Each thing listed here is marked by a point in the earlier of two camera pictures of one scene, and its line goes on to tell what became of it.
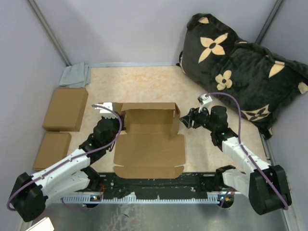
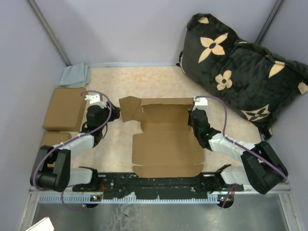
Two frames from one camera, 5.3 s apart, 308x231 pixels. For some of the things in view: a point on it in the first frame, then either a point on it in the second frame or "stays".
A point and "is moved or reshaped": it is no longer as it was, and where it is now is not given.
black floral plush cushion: [213, 58] stays
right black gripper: [193, 115] to [189, 121]
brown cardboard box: [151, 147] is moved or reshaped
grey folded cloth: [76, 76] stays
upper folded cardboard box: [66, 111] stays
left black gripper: [121, 117] to [115, 113]
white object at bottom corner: [44, 224] stays
